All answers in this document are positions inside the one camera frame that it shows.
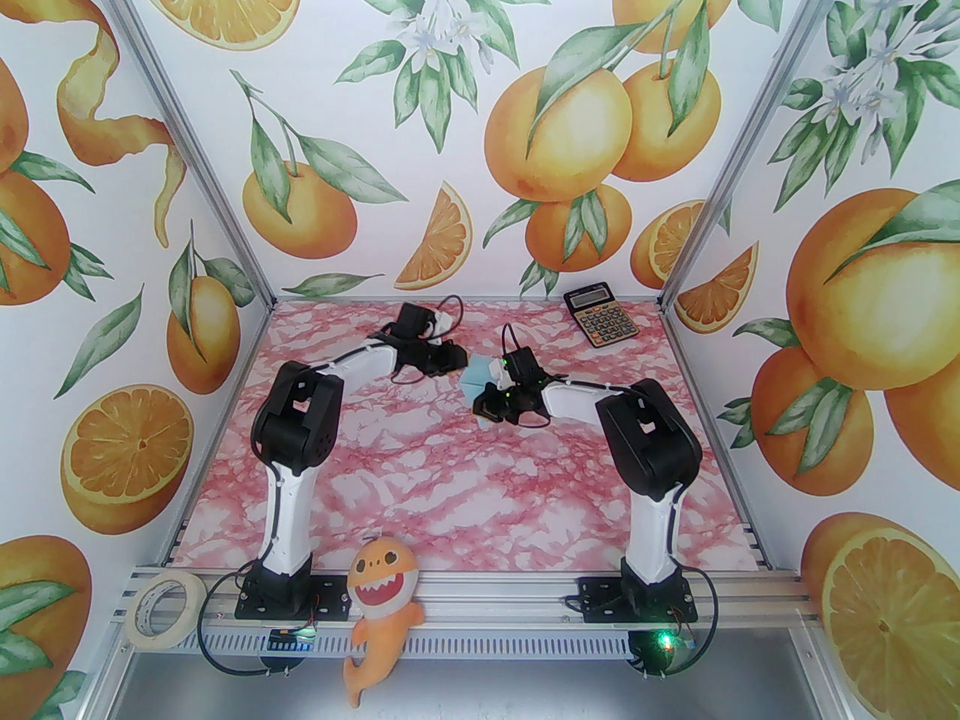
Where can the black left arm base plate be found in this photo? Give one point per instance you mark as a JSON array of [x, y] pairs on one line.
[[330, 603]]

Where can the aluminium frame bar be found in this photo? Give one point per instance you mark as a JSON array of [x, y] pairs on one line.
[[252, 342], [751, 522], [337, 299]]

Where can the beige masking tape roll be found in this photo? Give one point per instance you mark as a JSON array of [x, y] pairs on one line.
[[191, 604]]

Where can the black desk calculator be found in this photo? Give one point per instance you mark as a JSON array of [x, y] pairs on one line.
[[600, 319]]

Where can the electronics board green LED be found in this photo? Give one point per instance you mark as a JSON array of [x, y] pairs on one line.
[[664, 640]]

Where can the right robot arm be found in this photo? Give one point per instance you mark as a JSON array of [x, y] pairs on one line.
[[649, 439]]

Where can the aluminium mounting rail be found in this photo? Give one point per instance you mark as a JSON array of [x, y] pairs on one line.
[[487, 589]]

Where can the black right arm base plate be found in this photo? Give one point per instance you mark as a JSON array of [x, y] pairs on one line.
[[596, 601]]

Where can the light blue paper sheet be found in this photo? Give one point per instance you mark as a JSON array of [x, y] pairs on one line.
[[480, 376]]

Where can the orange shark plush toy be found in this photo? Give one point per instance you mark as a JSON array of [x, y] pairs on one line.
[[382, 582]]

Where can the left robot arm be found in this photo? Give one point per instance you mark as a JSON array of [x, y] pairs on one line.
[[296, 417]]

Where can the aluminium frame post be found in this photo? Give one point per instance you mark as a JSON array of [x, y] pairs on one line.
[[750, 139], [172, 124]]

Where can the small blue circuit board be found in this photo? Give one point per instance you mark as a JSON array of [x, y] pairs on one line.
[[292, 638]]

